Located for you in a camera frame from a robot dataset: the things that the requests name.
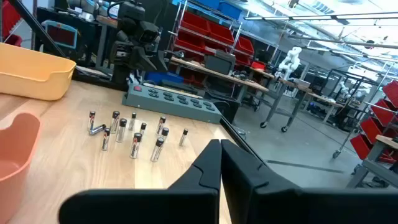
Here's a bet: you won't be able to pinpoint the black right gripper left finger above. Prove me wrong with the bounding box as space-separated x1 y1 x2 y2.
58 139 223 224

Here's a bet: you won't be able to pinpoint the blue storage bin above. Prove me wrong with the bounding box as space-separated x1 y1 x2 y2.
217 1 243 20

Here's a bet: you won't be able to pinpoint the grey metal table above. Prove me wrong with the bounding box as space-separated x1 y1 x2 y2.
346 134 398 189

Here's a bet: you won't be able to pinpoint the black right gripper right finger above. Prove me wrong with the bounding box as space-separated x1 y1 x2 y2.
220 139 398 224

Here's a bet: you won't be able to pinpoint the wooden workbench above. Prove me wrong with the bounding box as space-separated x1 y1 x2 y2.
170 57 270 103

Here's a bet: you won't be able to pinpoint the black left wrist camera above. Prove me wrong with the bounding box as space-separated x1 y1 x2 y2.
139 21 160 44

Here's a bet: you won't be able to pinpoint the grey power strip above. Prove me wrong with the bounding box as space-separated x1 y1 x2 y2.
121 83 223 124

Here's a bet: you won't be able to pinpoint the blue-framed monitor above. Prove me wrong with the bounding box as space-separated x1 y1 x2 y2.
41 19 78 50

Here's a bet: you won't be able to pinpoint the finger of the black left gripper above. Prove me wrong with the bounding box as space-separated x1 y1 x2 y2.
138 46 158 72
154 51 169 72

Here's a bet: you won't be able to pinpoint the ceiling strip light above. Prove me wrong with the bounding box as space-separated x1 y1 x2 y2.
243 11 398 21

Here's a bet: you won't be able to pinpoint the blue crate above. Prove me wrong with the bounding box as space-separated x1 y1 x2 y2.
144 71 185 85

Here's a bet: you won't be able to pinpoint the workbench on casters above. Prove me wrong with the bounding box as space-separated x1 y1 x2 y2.
248 67 313 133

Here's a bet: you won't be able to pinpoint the orange plastic bin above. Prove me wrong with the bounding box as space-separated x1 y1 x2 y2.
0 112 41 224

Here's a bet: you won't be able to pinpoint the red bin shelf rack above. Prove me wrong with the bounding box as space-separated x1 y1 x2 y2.
169 0 256 74

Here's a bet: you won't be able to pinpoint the red storage bin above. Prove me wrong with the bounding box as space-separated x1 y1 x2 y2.
0 0 23 47

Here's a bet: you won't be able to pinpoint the small metal screws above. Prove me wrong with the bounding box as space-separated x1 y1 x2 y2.
150 137 165 163

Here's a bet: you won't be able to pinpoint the yellow plastic bin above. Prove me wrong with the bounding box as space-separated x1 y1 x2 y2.
0 42 77 101

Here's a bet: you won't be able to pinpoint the grey box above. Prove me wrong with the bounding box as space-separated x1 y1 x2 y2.
204 50 236 76

